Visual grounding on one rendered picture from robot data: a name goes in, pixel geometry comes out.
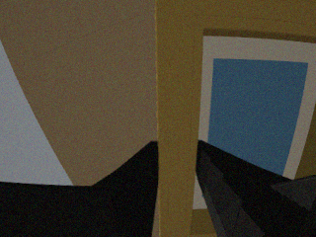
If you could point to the yellow picture frame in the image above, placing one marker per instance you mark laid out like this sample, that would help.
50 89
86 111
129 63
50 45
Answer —
241 76

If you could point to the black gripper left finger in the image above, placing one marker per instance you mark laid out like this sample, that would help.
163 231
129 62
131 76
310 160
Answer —
121 205

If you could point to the brown flat board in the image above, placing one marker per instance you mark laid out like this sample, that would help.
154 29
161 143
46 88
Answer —
89 73

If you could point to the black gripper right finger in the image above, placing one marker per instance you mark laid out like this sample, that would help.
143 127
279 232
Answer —
246 201

